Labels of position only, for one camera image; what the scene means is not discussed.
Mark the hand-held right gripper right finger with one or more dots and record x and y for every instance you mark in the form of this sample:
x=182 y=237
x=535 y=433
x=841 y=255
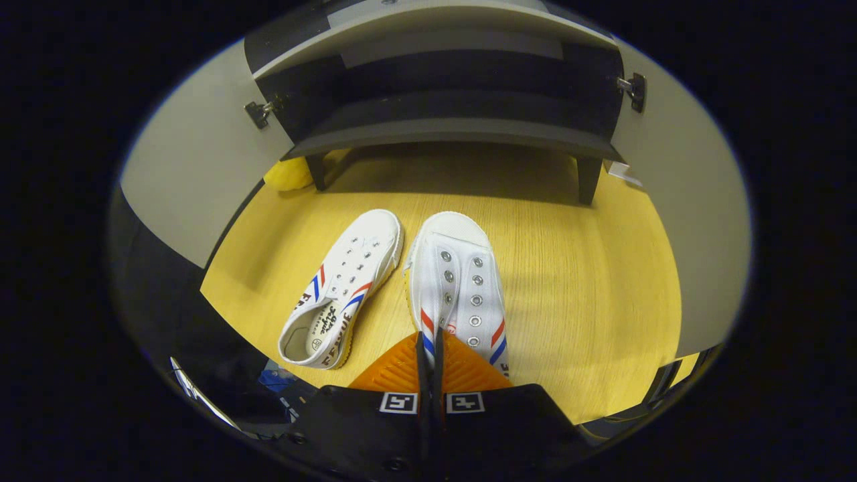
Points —
x=509 y=428

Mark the metal door hinge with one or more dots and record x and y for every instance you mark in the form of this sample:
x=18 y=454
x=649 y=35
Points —
x=260 y=112
x=633 y=90

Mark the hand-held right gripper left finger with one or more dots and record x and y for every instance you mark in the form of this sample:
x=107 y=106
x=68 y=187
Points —
x=361 y=428

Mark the grey shoe cabinet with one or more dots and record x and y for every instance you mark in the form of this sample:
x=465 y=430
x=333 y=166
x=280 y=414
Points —
x=435 y=127

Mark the white striped canvas shoe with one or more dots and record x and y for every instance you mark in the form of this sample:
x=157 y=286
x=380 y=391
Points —
x=348 y=281
x=458 y=268

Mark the yellow plush toy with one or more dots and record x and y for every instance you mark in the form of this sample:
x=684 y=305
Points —
x=288 y=175

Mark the grey shoe cabinet door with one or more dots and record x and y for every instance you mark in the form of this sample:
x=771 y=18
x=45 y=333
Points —
x=194 y=167
x=696 y=221

